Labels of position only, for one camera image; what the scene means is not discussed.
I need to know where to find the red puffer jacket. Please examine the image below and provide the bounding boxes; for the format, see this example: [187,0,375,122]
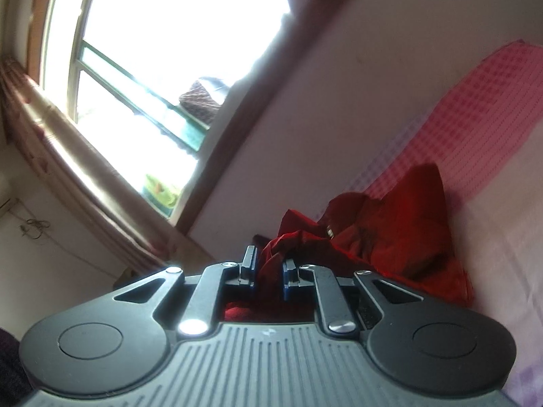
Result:
[224,163,474,323]

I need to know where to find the brown framed window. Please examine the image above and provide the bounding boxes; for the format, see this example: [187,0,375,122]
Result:
[27,0,349,232]

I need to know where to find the pink checked bed sheet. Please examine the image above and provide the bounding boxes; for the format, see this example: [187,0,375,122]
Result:
[347,39,543,407]

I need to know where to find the beige floral curtain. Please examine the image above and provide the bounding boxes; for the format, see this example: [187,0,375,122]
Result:
[1,57,213,274]

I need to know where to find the hanging wall cord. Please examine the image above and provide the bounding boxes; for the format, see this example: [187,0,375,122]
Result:
[12,198,116,277]

